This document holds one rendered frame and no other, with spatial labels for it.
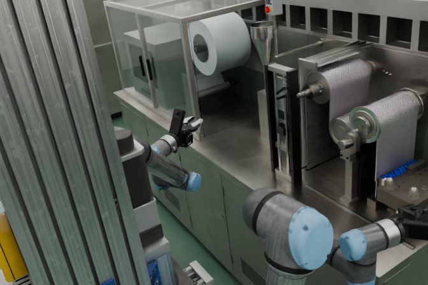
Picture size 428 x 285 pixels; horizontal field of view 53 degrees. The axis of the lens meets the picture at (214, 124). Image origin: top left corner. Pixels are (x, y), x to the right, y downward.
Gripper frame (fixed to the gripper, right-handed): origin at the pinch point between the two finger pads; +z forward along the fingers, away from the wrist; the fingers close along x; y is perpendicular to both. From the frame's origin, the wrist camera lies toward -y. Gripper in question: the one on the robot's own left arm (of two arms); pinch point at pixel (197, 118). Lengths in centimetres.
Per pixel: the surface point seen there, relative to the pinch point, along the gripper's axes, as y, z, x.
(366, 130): -11, 9, 71
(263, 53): -17, 49, 9
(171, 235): 132, 44, -54
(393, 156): 3, 19, 81
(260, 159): 31.3, 28.1, 19.9
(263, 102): 10, 49, 10
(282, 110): -4.0, 19.4, 32.5
